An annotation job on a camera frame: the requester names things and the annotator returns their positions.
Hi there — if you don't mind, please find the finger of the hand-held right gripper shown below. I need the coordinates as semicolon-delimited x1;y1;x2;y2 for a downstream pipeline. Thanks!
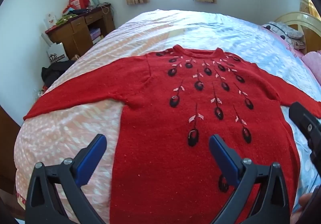
288;102;321;172

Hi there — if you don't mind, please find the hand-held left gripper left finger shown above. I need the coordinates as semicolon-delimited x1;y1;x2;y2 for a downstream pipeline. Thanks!
25;134;108;224

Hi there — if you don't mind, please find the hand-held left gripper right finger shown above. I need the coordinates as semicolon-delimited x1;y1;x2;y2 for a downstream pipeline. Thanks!
209;134;293;224

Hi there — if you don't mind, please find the red knit sweater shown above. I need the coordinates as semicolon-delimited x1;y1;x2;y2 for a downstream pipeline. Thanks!
23;45;321;224

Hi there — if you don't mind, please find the person's right hand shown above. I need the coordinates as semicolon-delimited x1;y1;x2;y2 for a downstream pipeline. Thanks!
291;193;314;224

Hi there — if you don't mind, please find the pink fluffy blanket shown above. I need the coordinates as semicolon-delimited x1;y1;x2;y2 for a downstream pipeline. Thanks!
301;50;321;79

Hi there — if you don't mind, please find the brown wooden door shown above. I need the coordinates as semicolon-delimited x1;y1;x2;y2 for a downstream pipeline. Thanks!
0;106;20;189

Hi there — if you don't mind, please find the grey patterned pillow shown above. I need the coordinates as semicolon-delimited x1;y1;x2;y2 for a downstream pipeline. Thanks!
262;21;306;50

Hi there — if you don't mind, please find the black bag on floor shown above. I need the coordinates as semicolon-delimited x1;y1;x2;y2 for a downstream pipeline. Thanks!
41;60;76;88

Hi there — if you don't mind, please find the cream wooden headboard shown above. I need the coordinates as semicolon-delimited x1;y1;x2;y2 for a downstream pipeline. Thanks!
274;12;321;55

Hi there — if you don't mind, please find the white paper bag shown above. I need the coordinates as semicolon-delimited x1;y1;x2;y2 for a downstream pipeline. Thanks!
46;42;69;64

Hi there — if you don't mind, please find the yellow curtain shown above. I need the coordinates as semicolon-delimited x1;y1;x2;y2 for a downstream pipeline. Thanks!
300;0;321;20

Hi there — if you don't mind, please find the purple box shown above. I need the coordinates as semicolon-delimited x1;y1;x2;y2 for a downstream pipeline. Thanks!
89;27;103;40

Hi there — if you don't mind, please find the brown wooden desk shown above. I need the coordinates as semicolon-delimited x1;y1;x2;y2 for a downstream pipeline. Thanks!
45;5;116;59

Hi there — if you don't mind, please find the bed with patterned sheet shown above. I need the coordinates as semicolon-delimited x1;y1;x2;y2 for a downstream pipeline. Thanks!
14;9;321;224

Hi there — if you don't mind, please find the green cloth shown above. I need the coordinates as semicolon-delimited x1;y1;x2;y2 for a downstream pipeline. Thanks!
56;13;78;25

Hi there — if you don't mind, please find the white printed box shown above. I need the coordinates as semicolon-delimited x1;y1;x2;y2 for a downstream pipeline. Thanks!
44;12;58;29

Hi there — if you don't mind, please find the red gift box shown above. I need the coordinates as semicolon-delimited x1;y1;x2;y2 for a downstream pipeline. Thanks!
69;0;90;11

